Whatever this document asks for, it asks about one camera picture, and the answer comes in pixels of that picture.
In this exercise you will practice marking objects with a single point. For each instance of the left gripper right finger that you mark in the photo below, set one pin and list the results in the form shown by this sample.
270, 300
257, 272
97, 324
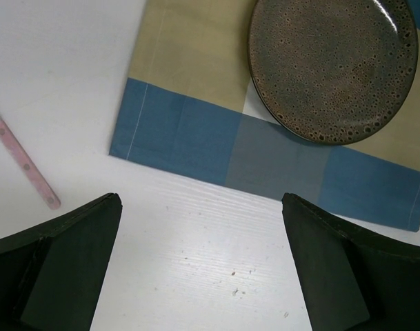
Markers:
351, 278

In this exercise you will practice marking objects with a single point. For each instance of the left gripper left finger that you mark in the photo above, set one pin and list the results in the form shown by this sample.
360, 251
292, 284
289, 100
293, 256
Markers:
51, 275

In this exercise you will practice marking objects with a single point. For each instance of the pink handled knife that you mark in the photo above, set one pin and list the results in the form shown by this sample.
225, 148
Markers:
26, 164

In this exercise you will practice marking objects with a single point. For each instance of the dark olive round plate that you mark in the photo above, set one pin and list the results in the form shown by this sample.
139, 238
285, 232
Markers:
332, 72

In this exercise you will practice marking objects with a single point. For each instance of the blue beige cloth placemat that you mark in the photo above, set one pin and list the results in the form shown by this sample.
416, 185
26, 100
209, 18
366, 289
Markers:
189, 107

